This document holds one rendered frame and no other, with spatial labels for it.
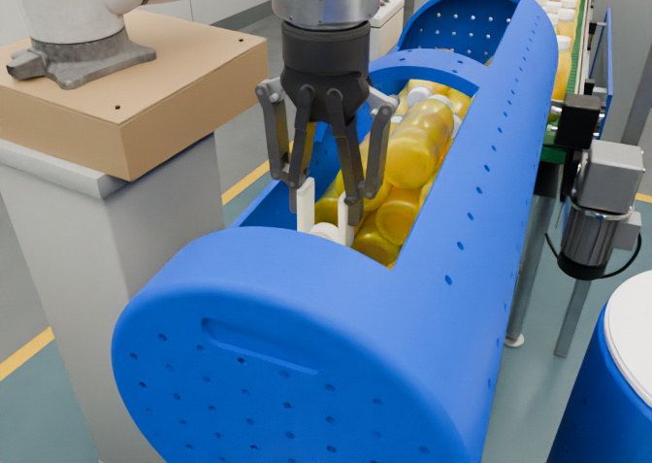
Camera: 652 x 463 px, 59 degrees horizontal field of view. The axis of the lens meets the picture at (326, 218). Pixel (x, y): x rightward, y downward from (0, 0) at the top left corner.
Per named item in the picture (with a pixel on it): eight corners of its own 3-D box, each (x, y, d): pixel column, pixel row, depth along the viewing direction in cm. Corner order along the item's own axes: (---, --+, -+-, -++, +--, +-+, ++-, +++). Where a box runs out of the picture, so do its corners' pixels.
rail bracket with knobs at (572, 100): (542, 148, 121) (553, 102, 115) (544, 135, 126) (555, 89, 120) (593, 157, 118) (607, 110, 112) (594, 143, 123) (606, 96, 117)
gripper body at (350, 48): (259, 23, 47) (266, 128, 52) (359, 35, 44) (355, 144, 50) (297, 1, 53) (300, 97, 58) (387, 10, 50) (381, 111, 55)
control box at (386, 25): (338, 57, 137) (338, 13, 131) (365, 33, 153) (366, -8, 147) (378, 62, 134) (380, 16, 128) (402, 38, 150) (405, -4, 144)
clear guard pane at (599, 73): (560, 263, 160) (608, 96, 132) (572, 142, 220) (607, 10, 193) (562, 263, 160) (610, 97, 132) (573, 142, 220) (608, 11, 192)
